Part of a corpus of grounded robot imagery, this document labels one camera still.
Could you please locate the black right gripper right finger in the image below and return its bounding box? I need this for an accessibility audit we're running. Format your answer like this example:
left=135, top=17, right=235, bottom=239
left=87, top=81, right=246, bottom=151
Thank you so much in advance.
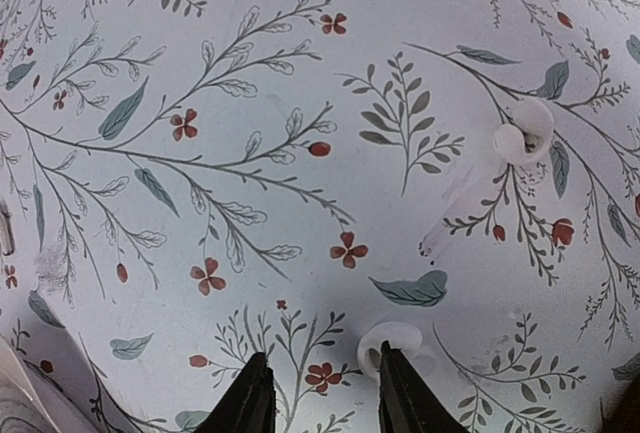
left=378, top=341, right=466, bottom=433

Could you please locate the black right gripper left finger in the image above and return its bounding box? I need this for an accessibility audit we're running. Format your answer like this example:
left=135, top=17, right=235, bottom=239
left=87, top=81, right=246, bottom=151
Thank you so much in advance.
left=195, top=352, right=276, bottom=433

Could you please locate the white wireless earbud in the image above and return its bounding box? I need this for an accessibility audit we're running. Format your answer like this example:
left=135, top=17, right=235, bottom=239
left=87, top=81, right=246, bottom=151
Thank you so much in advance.
left=356, top=320, right=424, bottom=379

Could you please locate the white floral table mat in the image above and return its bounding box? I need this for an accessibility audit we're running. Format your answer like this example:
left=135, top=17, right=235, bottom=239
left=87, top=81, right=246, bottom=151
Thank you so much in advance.
left=1, top=0, right=639, bottom=432

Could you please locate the white earbud silicone tip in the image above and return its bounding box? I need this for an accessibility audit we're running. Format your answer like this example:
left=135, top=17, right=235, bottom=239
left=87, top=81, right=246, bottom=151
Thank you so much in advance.
left=493, top=98, right=555, bottom=166

